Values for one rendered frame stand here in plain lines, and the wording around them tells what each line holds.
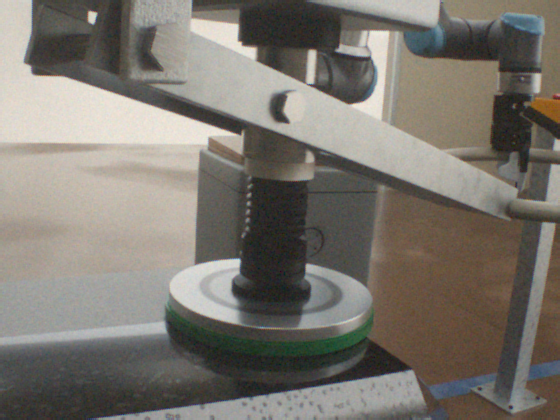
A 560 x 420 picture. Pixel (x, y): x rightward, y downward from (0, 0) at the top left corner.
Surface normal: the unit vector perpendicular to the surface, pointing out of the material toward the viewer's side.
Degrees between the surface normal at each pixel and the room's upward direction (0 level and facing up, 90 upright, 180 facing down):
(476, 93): 90
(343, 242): 90
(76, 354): 0
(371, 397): 45
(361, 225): 90
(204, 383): 0
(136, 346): 0
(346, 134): 90
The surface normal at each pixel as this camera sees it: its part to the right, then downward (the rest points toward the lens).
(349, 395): 0.33, -0.54
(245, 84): 0.69, 0.20
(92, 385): 0.07, -0.98
